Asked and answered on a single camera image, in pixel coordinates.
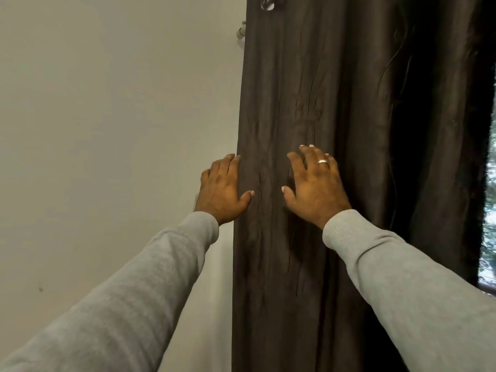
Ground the person's left hand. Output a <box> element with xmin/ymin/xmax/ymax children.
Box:
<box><xmin>193</xmin><ymin>153</ymin><xmax>255</xmax><ymax>226</ymax></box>

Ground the person's right hand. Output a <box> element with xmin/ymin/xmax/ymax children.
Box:
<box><xmin>282</xmin><ymin>144</ymin><xmax>352</xmax><ymax>230</ymax></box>

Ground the dark brown curtain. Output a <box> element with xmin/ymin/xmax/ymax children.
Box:
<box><xmin>231</xmin><ymin>0</ymin><xmax>496</xmax><ymax>372</ymax></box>

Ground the person's left forearm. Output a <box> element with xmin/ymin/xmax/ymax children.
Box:
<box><xmin>0</xmin><ymin>211</ymin><xmax>220</xmax><ymax>372</ymax></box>

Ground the person's right forearm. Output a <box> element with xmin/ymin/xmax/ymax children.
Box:
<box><xmin>322</xmin><ymin>209</ymin><xmax>496</xmax><ymax>372</ymax></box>

